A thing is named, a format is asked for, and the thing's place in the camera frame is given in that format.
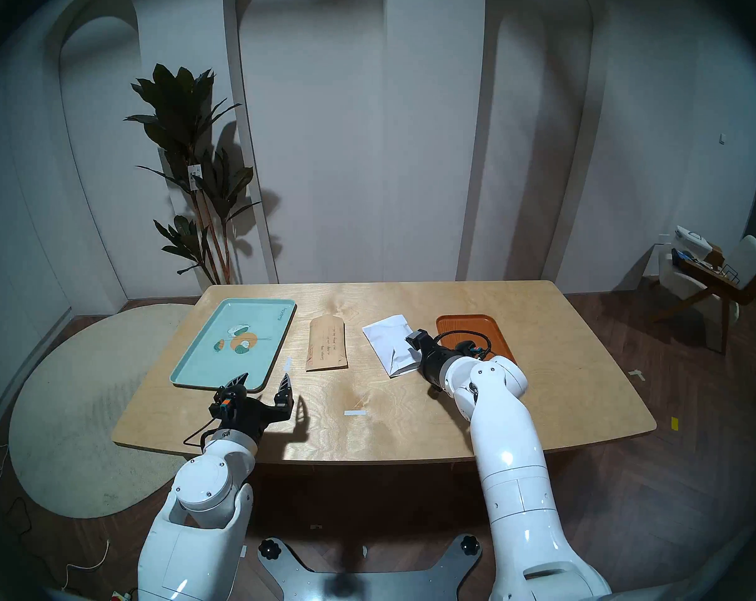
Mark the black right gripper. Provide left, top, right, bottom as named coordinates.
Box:
left=406, top=329, right=460, bottom=391

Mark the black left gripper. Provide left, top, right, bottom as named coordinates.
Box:
left=209, top=372, right=295, bottom=441

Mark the white paper envelope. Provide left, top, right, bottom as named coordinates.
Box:
left=362, top=315, right=424, bottom=379

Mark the brown paper envelope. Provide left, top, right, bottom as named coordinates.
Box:
left=306, top=315, right=349, bottom=372

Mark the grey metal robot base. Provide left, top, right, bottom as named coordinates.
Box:
left=257, top=534, right=482, bottom=601

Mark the teal printed tray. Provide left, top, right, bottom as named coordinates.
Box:
left=169, top=298, right=297, bottom=393

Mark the orange wood-grain tray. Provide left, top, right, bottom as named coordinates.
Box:
left=435, top=314, right=517, bottom=364

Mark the light wooden table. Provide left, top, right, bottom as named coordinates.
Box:
left=111, top=280, right=658, bottom=466

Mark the beige oval rug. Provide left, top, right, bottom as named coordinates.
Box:
left=8, top=304, right=194, bottom=519

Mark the tall dark green plant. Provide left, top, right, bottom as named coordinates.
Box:
left=124, top=63, right=263, bottom=285

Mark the white bag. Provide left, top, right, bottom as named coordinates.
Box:
left=673, top=225, right=713, bottom=256

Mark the cream wooden armchair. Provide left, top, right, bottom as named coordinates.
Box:
left=652, top=235, right=756, bottom=355

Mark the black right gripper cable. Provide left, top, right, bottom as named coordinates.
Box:
left=434, top=331, right=492, bottom=359

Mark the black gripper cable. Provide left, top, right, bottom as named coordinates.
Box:
left=434, top=331, right=492, bottom=359
left=184, top=415, right=225, bottom=450

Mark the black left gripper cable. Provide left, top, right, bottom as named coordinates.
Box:
left=184, top=415, right=225, bottom=450

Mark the white floor cable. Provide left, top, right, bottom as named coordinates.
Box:
left=62, top=539, right=111, bottom=591

